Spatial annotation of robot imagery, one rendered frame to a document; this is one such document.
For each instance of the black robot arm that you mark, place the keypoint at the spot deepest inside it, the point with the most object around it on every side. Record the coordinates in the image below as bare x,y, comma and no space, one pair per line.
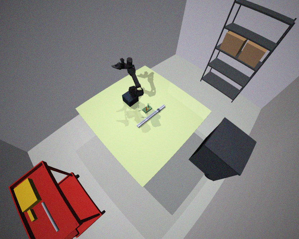
133,90

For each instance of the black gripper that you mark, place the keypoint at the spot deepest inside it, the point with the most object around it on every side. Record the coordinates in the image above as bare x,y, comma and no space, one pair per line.
119,66

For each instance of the grey slotted metal rail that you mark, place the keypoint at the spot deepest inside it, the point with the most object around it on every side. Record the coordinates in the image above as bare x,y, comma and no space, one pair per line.
150,116

